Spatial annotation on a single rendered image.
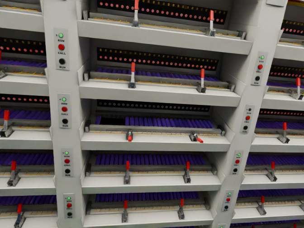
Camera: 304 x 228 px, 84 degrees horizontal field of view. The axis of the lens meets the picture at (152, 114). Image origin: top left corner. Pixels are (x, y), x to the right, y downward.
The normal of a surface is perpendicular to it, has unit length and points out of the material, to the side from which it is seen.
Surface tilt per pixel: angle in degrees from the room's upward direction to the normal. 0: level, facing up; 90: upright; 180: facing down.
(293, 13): 90
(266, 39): 90
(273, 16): 90
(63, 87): 90
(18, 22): 105
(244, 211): 15
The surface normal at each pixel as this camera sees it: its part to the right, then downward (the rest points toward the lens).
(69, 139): 0.14, 0.27
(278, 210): 0.12, -0.86
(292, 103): 0.11, 0.51
